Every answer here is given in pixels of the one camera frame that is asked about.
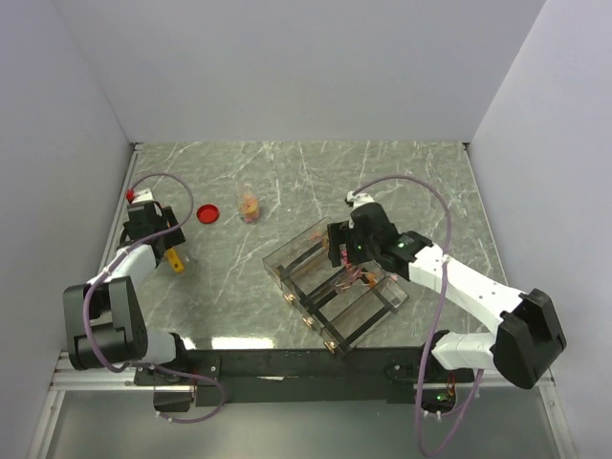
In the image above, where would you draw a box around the yellow plastic scoop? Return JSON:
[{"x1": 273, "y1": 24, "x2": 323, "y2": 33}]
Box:
[{"x1": 164, "y1": 249, "x2": 185, "y2": 273}]

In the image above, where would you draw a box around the red jar lid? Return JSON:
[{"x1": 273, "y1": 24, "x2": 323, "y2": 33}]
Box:
[{"x1": 196, "y1": 204, "x2": 220, "y2": 225}]

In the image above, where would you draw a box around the clear candy drawer box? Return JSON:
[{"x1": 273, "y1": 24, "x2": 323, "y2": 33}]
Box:
[{"x1": 263, "y1": 217, "x2": 409, "y2": 357}]

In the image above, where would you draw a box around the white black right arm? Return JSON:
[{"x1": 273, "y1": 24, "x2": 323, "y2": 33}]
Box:
[{"x1": 327, "y1": 203, "x2": 567, "y2": 389}]

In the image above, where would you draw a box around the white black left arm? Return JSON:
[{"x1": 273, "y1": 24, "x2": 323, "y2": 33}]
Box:
[{"x1": 63, "y1": 199, "x2": 191, "y2": 384}]

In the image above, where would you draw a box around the black base beam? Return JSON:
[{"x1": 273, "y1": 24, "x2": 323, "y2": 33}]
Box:
[{"x1": 133, "y1": 347, "x2": 484, "y2": 407}]

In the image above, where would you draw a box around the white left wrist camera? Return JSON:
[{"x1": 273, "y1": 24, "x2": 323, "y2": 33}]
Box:
[{"x1": 125, "y1": 188, "x2": 155, "y2": 205}]

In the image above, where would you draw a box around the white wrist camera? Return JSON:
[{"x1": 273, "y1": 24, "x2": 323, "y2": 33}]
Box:
[
  {"x1": 345, "y1": 191, "x2": 375, "y2": 209},
  {"x1": 125, "y1": 188, "x2": 155, "y2": 205}
]

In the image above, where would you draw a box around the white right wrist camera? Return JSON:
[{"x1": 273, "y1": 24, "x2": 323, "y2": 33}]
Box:
[{"x1": 345, "y1": 191, "x2": 375, "y2": 209}]

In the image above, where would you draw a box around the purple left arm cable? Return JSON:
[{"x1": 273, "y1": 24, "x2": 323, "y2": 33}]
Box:
[{"x1": 83, "y1": 173, "x2": 226, "y2": 426}]

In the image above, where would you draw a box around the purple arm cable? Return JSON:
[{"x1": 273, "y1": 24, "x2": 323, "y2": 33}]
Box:
[
  {"x1": 356, "y1": 175, "x2": 484, "y2": 458},
  {"x1": 83, "y1": 173, "x2": 226, "y2": 426}
]

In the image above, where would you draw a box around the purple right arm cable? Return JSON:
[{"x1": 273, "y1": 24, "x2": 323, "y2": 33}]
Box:
[{"x1": 356, "y1": 175, "x2": 484, "y2": 458}]

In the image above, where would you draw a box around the aluminium frame rail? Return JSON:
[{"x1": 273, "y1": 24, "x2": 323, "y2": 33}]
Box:
[{"x1": 44, "y1": 136, "x2": 139, "y2": 390}]

